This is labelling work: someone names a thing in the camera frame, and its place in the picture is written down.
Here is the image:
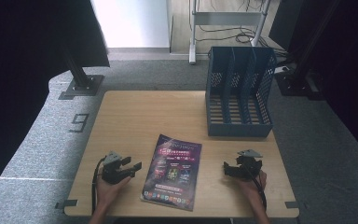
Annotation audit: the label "grey table bracket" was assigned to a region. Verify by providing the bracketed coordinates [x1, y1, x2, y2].
[284, 201, 306, 210]
[54, 199, 79, 210]

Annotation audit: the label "white power strip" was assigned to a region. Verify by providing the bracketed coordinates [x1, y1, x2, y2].
[274, 64, 291, 75]

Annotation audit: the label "person's right hand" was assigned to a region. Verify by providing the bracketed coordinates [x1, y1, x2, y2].
[236, 170, 269, 203]

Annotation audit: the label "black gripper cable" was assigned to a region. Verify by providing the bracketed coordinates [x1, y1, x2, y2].
[90, 156, 107, 216]
[245, 167, 268, 210]

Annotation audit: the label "black curtain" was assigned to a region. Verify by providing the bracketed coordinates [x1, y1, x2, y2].
[268, 0, 358, 166]
[0, 0, 111, 210]

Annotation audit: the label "white metal frame stand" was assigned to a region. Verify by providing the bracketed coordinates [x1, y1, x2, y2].
[188, 0, 273, 65]

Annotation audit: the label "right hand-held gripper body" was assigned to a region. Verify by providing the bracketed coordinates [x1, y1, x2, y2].
[236, 148, 264, 181]

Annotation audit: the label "dark purple book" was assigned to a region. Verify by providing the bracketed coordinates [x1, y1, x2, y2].
[140, 133, 203, 212]

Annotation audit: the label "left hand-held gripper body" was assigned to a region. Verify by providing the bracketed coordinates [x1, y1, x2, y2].
[101, 151, 135, 186]

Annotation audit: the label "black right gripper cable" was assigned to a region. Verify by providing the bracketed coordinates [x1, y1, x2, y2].
[245, 167, 268, 210]

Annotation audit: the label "black floor cables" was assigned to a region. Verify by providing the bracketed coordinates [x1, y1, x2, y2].
[195, 0, 291, 58]

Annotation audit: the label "person's left hand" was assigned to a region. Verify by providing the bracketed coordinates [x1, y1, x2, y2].
[96, 174, 132, 209]

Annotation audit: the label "blue perforated file rack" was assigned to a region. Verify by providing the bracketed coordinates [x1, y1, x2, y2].
[204, 46, 278, 139]

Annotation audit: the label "black metal stand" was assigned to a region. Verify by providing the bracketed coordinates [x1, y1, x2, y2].
[58, 46, 105, 101]
[274, 0, 341, 98]

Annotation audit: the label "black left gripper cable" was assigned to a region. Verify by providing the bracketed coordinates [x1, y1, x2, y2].
[90, 156, 107, 216]

